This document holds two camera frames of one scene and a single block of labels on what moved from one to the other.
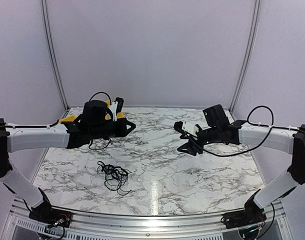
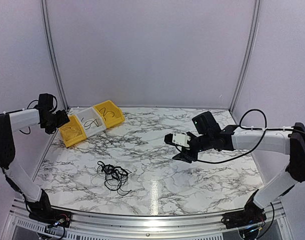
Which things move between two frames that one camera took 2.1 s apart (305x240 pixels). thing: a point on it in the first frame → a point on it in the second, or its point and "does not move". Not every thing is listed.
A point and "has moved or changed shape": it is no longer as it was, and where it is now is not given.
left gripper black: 121,131 → 62,118
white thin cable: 149,136 has moved or changed shape
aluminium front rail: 23,222 does not move
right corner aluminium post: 248,56 does not move
